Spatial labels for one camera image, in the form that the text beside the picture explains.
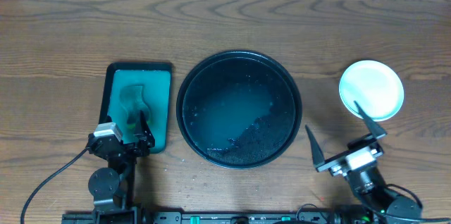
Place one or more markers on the black rectangular water tray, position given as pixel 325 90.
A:
pixel 156 78

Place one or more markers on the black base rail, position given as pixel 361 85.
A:
pixel 308 216

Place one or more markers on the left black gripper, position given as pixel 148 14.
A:
pixel 127 147

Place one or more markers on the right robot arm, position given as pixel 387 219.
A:
pixel 378 197

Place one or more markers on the round black serving tray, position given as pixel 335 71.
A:
pixel 239 109

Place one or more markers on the mint green plate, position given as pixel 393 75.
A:
pixel 372 86

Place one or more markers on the green yellow sponge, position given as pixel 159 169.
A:
pixel 131 98

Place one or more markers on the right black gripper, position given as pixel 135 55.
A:
pixel 347 155

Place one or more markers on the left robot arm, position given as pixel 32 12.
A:
pixel 112 187

